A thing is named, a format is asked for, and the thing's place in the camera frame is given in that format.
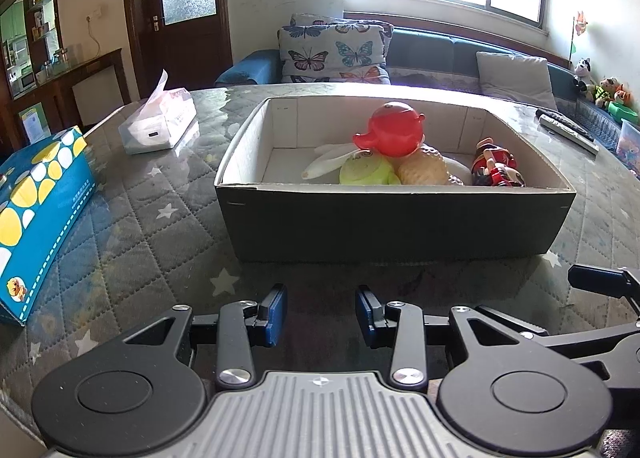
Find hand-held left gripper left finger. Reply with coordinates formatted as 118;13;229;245
120;283;289;387

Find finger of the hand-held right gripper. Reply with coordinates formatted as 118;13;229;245
567;264;640;320
475;305;640;380

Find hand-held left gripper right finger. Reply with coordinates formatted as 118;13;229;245
354;284;551;387

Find grey cardboard box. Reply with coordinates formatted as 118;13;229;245
213;96;578;265

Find red and black cartoon figurine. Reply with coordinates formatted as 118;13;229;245
471;136;527;188

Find quilted grey desktop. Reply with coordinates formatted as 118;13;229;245
0;82;640;439

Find clear plastic toy bin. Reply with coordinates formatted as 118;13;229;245
615;118;640;175

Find green round toy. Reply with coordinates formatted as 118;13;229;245
339;153;402;186

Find grey remote control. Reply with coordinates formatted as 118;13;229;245
538;114;600;155

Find beige bumpy toy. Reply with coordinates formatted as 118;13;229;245
397;145;464;187

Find white rabbit toy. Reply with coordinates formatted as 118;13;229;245
302;141;473;185

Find green plastic bin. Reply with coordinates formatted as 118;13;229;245
607;101;640;125

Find orange plush toy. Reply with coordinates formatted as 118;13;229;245
614;82;639;107

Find stuffed toys on sofa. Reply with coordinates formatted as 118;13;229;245
593;76;621;109

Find red round toy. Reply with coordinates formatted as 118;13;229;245
352;101;426;158

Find black and white cow plush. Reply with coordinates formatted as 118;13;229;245
572;57;594;92

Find grey cushion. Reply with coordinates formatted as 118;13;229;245
475;51;559;112

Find white tissue pack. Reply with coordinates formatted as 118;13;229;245
117;68;199;155

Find colourful pinwheel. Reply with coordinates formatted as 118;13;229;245
568;10;589;65

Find blue spotted tissue box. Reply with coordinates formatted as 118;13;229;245
0;125;97;327

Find butterfly print pillow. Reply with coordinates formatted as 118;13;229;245
277;13;395;85

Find blue sofa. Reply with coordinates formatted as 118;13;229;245
215;24;640;155

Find dark wooden door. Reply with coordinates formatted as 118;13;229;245
121;0;234;100

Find white panel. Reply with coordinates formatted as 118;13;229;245
72;65;119;127

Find dark wooden sideboard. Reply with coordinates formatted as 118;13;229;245
9;48;127;150

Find dark wooden display cabinet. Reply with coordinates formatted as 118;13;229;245
0;0;67;106

